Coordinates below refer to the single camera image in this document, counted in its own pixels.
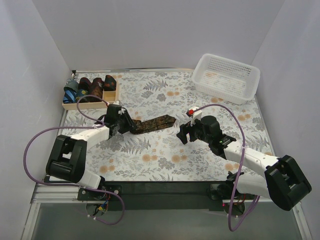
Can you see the blue striped rolled tie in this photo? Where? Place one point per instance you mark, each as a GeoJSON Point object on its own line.
{"type": "Point", "coordinates": [69, 96]}

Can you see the wooden compartment tray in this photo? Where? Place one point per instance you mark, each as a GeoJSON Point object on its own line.
{"type": "Point", "coordinates": [95, 102]}

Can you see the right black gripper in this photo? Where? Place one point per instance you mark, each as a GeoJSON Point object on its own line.
{"type": "Point", "coordinates": [188, 131]}

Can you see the white plastic perforated basket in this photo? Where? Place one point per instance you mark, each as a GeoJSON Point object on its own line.
{"type": "Point", "coordinates": [231, 80]}

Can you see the dark red rolled tie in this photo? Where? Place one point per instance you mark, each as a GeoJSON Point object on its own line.
{"type": "Point", "coordinates": [84, 84]}

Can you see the navy yellow-dotted rolled tie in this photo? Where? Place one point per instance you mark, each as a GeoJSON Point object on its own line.
{"type": "Point", "coordinates": [81, 96]}

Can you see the grey rolled tie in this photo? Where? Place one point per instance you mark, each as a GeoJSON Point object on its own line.
{"type": "Point", "coordinates": [71, 85]}

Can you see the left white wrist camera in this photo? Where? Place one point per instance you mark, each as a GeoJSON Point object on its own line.
{"type": "Point", "coordinates": [121, 111]}

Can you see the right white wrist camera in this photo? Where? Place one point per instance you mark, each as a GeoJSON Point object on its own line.
{"type": "Point", "coordinates": [194, 114]}

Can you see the black tie with gold keys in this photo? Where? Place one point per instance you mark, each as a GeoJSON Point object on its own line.
{"type": "Point", "coordinates": [152, 125]}

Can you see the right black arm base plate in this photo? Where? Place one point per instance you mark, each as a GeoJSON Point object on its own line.
{"type": "Point", "coordinates": [224, 191]}

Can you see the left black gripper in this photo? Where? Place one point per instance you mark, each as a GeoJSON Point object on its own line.
{"type": "Point", "coordinates": [125, 120]}

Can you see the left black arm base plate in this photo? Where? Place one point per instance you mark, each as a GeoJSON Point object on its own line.
{"type": "Point", "coordinates": [89, 195]}

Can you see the black orange-dotted rolled tie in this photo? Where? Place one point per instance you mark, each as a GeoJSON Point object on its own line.
{"type": "Point", "coordinates": [110, 84]}

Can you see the floral patterned table mat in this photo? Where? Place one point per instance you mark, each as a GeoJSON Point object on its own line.
{"type": "Point", "coordinates": [160, 155]}

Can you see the brown patterned rolled tie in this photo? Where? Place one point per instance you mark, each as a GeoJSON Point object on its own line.
{"type": "Point", "coordinates": [96, 88]}

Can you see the aluminium frame rail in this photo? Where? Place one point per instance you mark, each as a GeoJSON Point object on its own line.
{"type": "Point", "coordinates": [135, 195]}

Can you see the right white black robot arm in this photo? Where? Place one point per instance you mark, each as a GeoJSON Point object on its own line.
{"type": "Point", "coordinates": [279, 178]}

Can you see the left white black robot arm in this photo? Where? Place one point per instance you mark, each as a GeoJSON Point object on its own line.
{"type": "Point", "coordinates": [67, 160]}

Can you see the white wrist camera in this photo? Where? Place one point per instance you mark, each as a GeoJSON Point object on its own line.
{"type": "Point", "coordinates": [194, 114]}
{"type": "Point", "coordinates": [121, 111]}

